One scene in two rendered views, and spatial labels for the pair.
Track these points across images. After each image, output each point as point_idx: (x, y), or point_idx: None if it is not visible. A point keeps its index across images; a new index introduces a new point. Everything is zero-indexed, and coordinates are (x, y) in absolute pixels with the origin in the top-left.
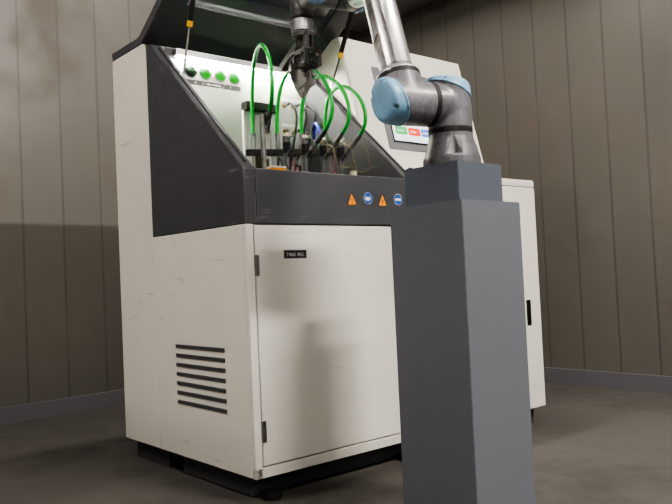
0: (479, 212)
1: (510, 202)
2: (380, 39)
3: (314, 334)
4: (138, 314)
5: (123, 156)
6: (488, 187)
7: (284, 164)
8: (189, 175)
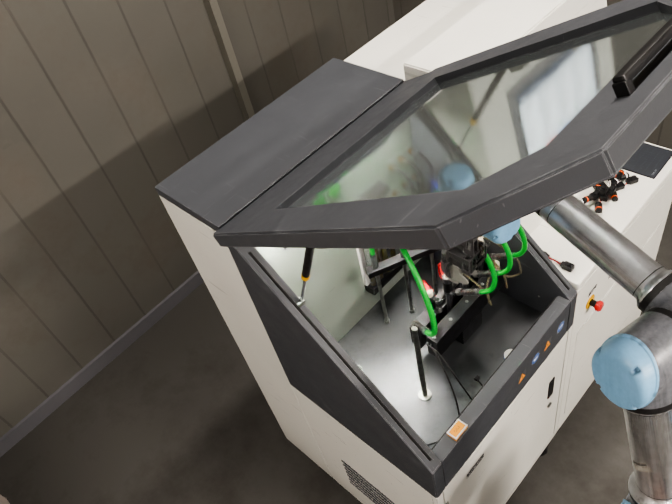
0: None
1: None
2: (649, 472)
3: (487, 484)
4: (282, 403)
5: (218, 293)
6: None
7: None
8: (341, 402)
